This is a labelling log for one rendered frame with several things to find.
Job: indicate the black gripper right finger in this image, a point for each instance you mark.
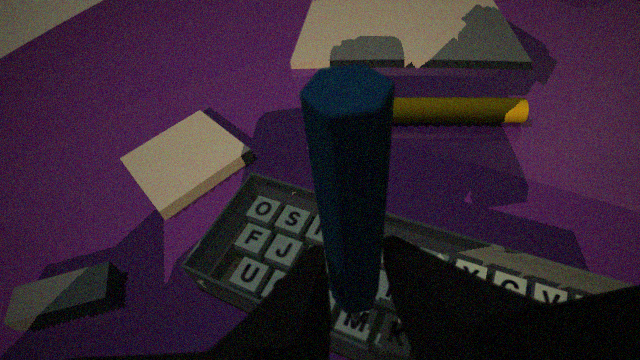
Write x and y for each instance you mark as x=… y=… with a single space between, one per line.
x=448 y=313

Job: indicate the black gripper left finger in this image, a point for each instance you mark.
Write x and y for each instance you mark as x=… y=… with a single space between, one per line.
x=293 y=322

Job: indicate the yellow cylinder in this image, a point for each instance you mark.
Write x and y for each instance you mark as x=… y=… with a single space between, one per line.
x=460 y=110

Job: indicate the grey keyboard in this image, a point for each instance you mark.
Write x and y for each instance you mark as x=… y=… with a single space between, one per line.
x=268 y=224

